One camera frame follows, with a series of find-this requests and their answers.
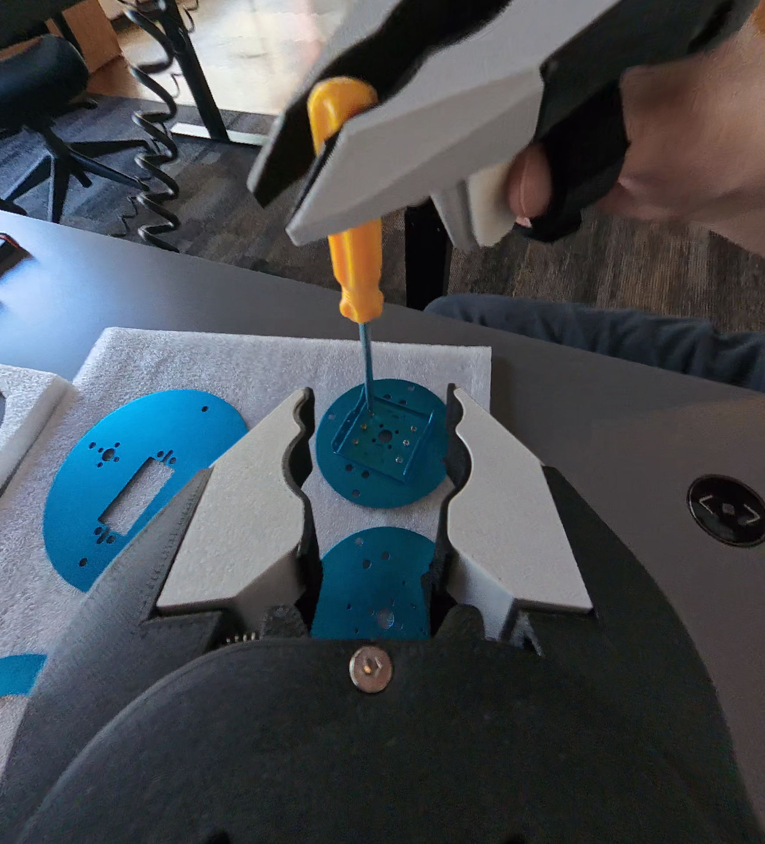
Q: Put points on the white foam frame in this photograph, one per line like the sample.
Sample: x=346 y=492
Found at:
x=33 y=395

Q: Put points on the blue disc with rectangular cutout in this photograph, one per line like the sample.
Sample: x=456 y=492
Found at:
x=72 y=527

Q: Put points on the blue perforated mounting disc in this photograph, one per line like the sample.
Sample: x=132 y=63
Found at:
x=382 y=494

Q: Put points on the black saddle stool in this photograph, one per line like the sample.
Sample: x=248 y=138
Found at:
x=20 y=72

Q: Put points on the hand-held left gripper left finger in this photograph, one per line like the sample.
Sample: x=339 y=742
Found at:
x=237 y=527

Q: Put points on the person's right hand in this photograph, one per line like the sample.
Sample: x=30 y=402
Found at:
x=718 y=132

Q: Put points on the black round desk grommet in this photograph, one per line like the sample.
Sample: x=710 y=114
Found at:
x=729 y=511

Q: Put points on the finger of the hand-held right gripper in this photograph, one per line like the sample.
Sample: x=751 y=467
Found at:
x=435 y=138
x=369 y=33

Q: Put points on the black desk leg frame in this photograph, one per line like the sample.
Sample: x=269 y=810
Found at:
x=425 y=264

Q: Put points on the dark pants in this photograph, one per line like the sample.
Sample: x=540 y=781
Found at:
x=619 y=336

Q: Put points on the blue metal bracket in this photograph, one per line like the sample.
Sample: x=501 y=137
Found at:
x=382 y=455

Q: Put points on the small brown cardboard box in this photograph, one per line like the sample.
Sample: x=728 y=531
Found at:
x=95 y=33

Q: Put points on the white foam sheet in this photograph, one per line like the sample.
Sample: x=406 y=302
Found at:
x=191 y=362

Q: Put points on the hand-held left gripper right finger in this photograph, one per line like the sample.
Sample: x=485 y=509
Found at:
x=514 y=527

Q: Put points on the small blue metal disc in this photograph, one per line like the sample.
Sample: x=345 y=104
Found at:
x=369 y=580

